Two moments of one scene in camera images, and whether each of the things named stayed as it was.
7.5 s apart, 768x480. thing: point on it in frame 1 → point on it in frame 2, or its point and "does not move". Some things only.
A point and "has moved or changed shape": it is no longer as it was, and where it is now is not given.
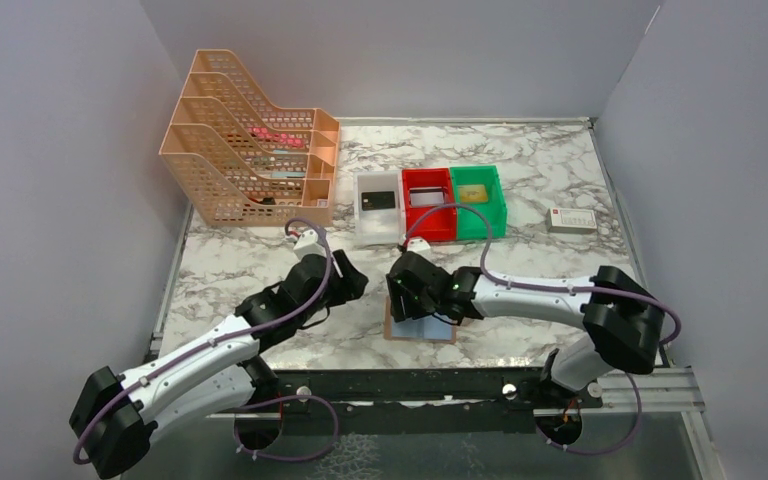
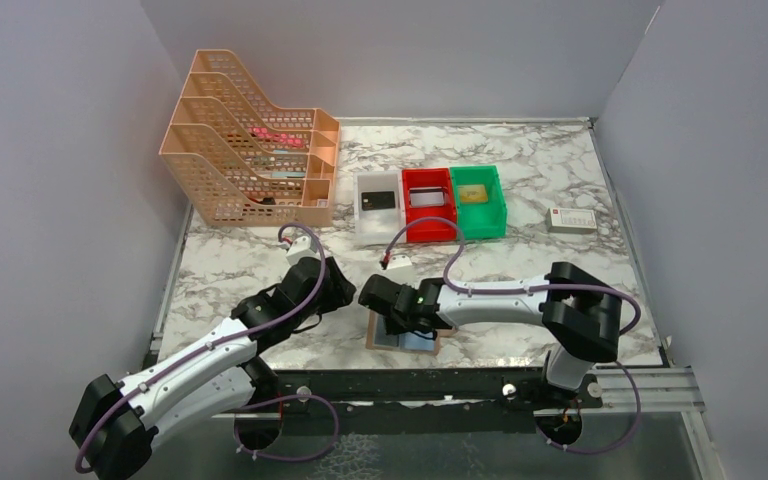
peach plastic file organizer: x=233 y=162 does not move
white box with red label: x=571 y=220 does not move
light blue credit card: x=425 y=327 has moved or changed shape
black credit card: x=378 y=200 does not move
